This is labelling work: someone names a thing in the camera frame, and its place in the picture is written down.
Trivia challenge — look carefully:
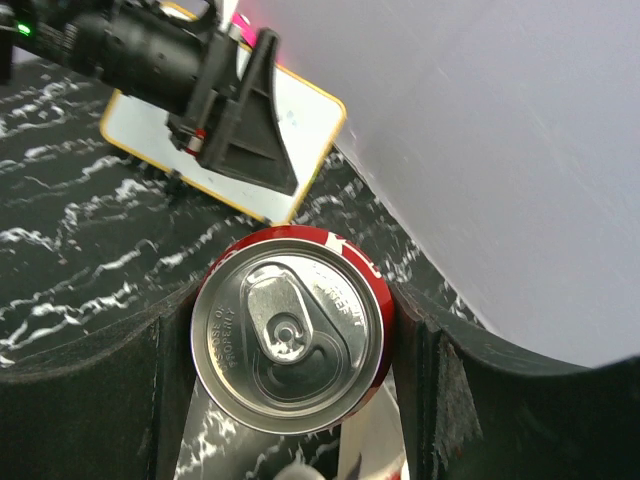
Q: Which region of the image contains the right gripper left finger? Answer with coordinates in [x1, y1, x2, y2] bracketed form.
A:
[1, 284, 198, 479]

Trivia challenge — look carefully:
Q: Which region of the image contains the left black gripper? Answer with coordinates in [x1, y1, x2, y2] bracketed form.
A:
[69, 1, 298, 195]

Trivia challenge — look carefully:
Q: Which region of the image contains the small whiteboard orange frame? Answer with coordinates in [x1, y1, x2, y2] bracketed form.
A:
[98, 0, 348, 226]

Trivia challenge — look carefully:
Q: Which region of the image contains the pink red marker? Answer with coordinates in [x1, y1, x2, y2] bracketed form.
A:
[231, 13, 257, 47]

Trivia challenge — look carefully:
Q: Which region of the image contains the red cola can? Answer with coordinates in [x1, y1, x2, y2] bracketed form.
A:
[190, 225, 395, 435]

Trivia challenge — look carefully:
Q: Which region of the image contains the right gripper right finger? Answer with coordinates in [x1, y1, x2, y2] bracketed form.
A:
[391, 284, 639, 479]

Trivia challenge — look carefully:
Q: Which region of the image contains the beige canvas tote bag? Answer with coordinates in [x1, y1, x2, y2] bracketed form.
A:
[276, 382, 410, 480]

